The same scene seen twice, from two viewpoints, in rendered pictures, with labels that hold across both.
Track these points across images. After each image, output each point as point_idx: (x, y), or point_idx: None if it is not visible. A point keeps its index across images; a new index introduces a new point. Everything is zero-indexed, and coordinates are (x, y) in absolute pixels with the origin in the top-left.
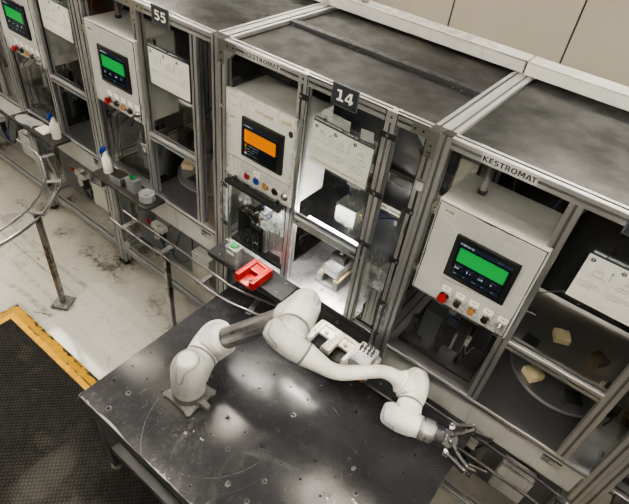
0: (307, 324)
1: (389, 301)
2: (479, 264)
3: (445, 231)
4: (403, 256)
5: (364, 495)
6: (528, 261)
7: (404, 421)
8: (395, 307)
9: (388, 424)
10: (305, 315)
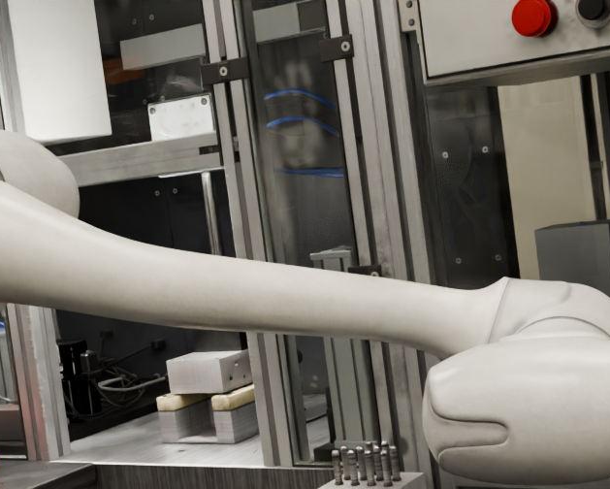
0: None
1: (386, 244)
2: None
3: None
4: (358, 3)
5: None
6: None
7: (541, 360)
8: (415, 253)
9: (471, 427)
10: None
